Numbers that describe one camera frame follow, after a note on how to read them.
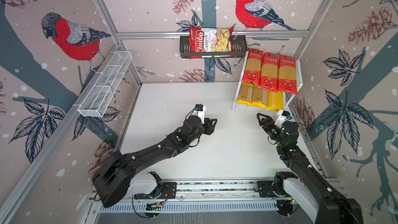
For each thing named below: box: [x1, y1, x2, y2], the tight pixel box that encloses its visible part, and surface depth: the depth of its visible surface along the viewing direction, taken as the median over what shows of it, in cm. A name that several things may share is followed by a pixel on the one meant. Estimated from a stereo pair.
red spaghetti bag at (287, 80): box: [277, 54, 298, 96], surface depth 77 cm
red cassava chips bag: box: [189, 26, 237, 60], surface depth 89 cm
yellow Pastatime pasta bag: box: [266, 91, 284, 112], surface depth 88 cm
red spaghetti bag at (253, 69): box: [241, 48, 264, 86], surface depth 81 cm
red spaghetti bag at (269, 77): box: [258, 52, 280, 93], surface depth 78 cm
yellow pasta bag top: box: [236, 81, 254, 106], surface depth 92 cm
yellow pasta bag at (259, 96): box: [251, 84, 269, 108], surface depth 90 cm
